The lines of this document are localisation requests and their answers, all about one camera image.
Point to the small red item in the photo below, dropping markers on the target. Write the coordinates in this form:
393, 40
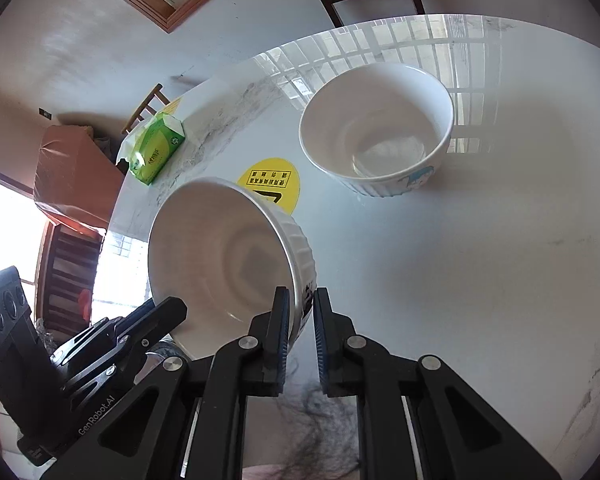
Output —
85, 305

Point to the ribbed white pink bowl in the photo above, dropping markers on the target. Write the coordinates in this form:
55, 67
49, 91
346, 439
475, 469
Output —
215, 260

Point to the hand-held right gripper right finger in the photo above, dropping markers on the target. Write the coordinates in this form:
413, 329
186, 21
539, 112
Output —
321, 340

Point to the brown cardboard box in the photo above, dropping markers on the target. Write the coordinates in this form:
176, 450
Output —
70, 180

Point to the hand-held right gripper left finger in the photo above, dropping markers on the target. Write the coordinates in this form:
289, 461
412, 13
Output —
282, 340

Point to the green tissue pack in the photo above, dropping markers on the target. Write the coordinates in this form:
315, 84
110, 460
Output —
157, 150

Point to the black wall switch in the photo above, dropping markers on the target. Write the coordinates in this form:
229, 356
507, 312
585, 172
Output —
44, 114

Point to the brown framed side window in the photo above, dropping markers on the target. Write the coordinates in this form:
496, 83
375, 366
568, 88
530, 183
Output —
5, 177

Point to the light wooden chair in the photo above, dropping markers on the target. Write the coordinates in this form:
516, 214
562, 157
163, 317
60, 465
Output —
156, 91

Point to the white bowl blue print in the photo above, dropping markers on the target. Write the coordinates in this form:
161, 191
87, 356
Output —
375, 130

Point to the dark wooden slatted rack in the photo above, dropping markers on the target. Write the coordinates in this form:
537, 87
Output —
47, 260

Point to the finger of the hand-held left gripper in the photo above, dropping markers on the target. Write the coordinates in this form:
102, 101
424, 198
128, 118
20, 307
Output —
110, 360
165, 312

